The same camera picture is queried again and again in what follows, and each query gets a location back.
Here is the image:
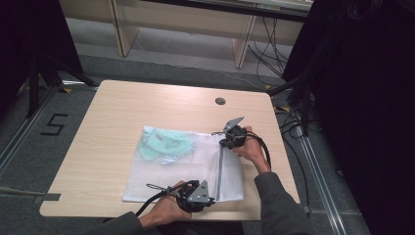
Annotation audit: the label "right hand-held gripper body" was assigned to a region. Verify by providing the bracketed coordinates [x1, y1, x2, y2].
[221, 117, 248, 150]

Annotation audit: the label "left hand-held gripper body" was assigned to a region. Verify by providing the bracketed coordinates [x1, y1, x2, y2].
[175, 179, 210, 213]

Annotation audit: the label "white mesh laundry bag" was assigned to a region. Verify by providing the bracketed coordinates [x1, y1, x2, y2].
[121, 125, 246, 204]

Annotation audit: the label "person's right hand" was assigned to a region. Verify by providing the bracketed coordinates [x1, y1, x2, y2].
[232, 126, 272, 175]

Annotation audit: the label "person's left hand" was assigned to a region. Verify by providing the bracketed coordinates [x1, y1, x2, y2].
[139, 180, 194, 231]

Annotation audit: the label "person's lap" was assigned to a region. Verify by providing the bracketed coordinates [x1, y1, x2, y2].
[153, 219, 247, 235]

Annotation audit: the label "mint green garment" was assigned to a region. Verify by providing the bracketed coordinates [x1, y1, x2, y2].
[136, 126, 197, 163]

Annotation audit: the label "black metal stand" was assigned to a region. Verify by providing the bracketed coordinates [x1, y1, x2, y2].
[24, 53, 99, 119]
[267, 73, 315, 138]

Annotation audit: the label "light wooden desk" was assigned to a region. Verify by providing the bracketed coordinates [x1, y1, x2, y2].
[58, 0, 315, 70]

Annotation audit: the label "black curtain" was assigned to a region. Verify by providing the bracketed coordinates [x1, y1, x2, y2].
[282, 0, 415, 235]
[0, 0, 85, 111]

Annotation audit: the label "grey tape strip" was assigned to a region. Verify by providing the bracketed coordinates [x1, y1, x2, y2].
[32, 192, 62, 206]

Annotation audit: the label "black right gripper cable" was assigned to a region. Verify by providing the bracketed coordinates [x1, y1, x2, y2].
[244, 131, 273, 170]

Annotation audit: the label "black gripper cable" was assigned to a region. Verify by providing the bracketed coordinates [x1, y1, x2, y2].
[134, 180, 198, 218]
[244, 131, 273, 170]

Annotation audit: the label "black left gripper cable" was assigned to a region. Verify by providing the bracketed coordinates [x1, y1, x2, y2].
[134, 180, 198, 218]

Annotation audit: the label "black floor cable bundle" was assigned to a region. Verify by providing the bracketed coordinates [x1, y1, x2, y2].
[274, 106, 311, 214]

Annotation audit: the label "black hanging cables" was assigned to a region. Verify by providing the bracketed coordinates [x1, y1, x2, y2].
[247, 16, 292, 84]

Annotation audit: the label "metal floor rail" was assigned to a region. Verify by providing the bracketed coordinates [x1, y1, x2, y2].
[0, 85, 62, 175]
[294, 125, 349, 235]

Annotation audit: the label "beige strap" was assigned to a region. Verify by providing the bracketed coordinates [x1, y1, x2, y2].
[0, 185, 46, 198]

